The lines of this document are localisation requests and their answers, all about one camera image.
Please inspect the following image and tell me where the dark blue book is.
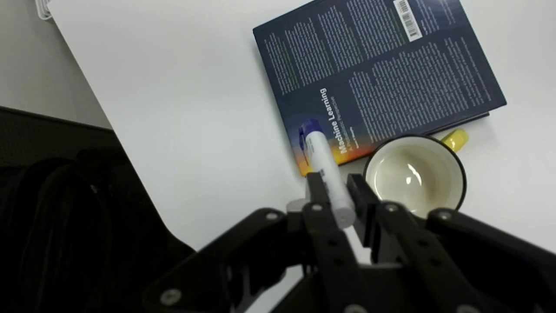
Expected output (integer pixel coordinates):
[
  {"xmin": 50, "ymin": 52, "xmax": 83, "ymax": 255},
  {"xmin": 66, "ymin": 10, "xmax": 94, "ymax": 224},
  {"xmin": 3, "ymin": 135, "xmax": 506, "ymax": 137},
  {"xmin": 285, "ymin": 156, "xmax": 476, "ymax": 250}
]
[{"xmin": 252, "ymin": 0, "xmax": 509, "ymax": 177}]

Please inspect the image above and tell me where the white marker with blue cap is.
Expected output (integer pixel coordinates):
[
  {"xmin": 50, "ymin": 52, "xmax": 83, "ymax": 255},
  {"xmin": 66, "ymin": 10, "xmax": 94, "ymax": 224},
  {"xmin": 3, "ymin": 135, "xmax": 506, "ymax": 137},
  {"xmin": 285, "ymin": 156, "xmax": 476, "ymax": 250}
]
[{"xmin": 297, "ymin": 118, "xmax": 358, "ymax": 229}]

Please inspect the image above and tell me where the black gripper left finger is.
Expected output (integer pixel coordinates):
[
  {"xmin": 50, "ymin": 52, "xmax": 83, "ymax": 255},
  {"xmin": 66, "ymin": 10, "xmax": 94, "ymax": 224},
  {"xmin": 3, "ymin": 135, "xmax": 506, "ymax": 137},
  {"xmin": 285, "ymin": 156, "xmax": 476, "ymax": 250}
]
[{"xmin": 139, "ymin": 170, "xmax": 375, "ymax": 313}]

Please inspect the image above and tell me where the glass cup with yellow liquid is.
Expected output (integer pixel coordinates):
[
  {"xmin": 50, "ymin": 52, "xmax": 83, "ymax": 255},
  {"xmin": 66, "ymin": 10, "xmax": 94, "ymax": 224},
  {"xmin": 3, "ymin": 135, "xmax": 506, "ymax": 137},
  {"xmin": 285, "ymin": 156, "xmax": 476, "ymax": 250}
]
[{"xmin": 361, "ymin": 127, "xmax": 471, "ymax": 220}]

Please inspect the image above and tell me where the black backpack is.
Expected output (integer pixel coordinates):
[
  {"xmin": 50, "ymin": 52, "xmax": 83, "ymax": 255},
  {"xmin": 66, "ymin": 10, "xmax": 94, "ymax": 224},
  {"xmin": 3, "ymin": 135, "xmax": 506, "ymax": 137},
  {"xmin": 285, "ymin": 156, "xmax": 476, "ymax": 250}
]
[{"xmin": 0, "ymin": 106, "xmax": 200, "ymax": 313}]

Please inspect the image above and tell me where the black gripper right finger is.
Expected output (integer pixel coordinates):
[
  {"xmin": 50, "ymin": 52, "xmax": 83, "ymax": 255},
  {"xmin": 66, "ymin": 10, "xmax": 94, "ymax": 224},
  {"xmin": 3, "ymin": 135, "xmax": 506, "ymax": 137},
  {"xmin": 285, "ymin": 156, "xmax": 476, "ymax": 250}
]
[{"xmin": 346, "ymin": 172, "xmax": 556, "ymax": 313}]

